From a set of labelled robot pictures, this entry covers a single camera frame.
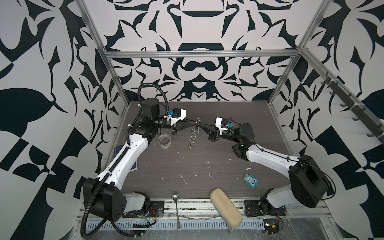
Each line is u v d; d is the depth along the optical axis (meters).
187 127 0.65
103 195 0.39
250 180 0.82
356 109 0.59
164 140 0.97
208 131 0.65
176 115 0.53
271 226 0.71
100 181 0.40
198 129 0.67
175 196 0.77
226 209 0.72
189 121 0.64
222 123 0.55
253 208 0.74
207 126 0.62
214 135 0.62
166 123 0.61
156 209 0.73
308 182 0.44
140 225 0.73
